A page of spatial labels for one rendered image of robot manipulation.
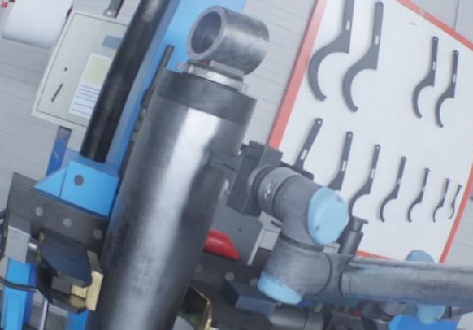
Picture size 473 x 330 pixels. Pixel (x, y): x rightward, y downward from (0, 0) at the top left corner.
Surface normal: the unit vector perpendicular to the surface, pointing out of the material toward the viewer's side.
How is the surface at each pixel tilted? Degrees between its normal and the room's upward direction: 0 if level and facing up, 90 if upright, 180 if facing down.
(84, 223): 90
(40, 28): 116
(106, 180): 90
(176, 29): 90
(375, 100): 90
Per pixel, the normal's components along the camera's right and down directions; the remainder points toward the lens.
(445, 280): -0.68, -0.39
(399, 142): 0.25, 0.21
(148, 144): -0.64, -0.14
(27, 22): 0.07, 0.59
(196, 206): 0.55, 0.29
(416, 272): -0.53, -0.68
